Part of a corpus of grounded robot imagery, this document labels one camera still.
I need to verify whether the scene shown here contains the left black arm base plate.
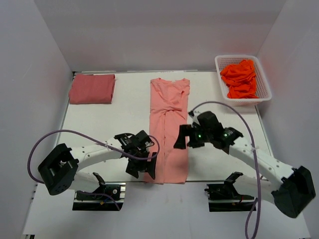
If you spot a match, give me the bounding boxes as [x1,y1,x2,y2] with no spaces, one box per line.
[72,183,126,212]

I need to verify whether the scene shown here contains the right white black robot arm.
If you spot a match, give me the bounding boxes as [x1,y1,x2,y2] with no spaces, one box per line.
[174,124,316,218]

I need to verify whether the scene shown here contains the salmon pink t shirt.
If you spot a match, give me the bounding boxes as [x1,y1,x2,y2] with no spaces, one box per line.
[144,78,190,184]

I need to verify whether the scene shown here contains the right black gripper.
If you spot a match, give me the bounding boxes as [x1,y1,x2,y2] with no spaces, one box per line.
[174,124,212,150]

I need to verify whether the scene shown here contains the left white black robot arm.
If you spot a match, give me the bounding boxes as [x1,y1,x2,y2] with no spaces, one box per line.
[38,130,159,199]

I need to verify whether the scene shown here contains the crumpled orange t shirt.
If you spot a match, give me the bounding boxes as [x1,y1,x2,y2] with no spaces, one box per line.
[220,60,258,99]

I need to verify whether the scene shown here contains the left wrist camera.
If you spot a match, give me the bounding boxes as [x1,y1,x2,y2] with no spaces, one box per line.
[114,130,153,150]

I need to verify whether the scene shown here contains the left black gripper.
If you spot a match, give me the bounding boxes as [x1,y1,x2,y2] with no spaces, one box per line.
[126,148,157,178]

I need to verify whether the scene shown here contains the folded dusty red t shirt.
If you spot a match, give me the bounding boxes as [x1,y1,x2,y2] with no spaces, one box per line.
[68,74,115,105]

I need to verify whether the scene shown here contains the white perforated plastic basket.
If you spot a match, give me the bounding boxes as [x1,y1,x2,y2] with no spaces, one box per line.
[215,55,272,107]

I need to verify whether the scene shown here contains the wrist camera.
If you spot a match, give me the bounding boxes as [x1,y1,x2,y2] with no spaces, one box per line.
[188,111,223,131]
[114,130,153,150]

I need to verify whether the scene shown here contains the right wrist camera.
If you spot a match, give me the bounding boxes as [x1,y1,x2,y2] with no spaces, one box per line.
[188,111,223,131]

